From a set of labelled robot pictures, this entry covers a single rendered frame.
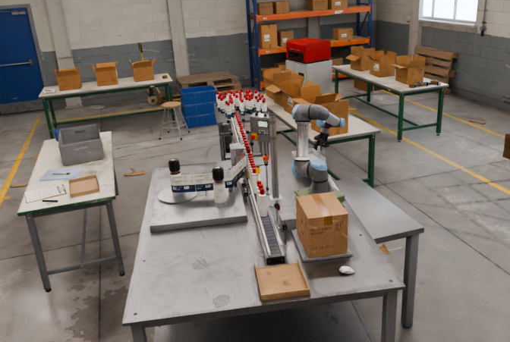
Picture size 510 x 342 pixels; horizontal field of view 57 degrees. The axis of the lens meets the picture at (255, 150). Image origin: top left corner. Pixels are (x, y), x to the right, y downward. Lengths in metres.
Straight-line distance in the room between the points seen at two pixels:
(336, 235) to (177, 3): 8.45
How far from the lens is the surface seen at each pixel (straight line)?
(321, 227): 2.78
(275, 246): 2.94
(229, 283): 2.74
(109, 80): 8.63
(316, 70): 8.87
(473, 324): 3.93
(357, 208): 3.48
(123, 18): 10.64
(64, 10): 10.66
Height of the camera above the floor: 2.45
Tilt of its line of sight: 21 degrees down
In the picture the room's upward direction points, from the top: 4 degrees counter-clockwise
